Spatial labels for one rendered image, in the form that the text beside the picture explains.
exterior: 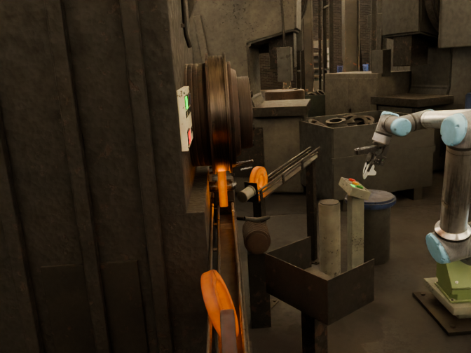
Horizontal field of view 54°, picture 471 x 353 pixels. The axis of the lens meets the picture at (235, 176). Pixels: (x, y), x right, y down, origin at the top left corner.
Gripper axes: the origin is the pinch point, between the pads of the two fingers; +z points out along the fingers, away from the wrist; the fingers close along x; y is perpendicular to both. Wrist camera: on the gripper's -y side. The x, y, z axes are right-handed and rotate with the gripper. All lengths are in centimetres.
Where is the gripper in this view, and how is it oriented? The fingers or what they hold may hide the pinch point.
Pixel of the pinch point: (363, 176)
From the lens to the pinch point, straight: 262.6
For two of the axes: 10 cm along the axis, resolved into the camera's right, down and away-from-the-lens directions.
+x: -0.3, -2.3, 9.7
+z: -2.8, 9.3, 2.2
